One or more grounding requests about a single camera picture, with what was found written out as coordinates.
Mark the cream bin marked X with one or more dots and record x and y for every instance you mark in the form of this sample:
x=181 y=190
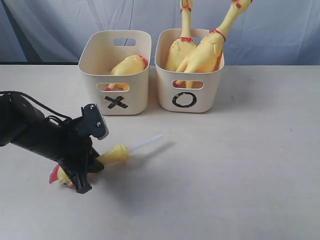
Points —
x=103 y=51

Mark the rubber chicken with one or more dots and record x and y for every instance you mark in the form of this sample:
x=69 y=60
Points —
x=183 y=45
x=204 y=57

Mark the cream bin marked O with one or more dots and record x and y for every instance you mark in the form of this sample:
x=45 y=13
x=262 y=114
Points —
x=184 y=92

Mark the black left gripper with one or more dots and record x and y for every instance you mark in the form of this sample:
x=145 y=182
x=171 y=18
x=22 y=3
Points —
x=74 y=153

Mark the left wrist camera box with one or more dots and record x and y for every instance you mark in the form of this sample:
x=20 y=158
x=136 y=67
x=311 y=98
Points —
x=92 y=122

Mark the blue grey backdrop curtain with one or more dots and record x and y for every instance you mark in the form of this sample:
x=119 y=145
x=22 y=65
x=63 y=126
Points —
x=270 y=32

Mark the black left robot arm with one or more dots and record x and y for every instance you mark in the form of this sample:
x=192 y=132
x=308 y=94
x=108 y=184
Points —
x=31 y=125

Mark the headless rubber chicken body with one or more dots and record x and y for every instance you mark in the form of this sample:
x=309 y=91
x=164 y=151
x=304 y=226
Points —
x=132 y=64

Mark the detached chicken head with tube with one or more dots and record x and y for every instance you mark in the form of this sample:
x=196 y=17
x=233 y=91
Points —
x=118 y=154

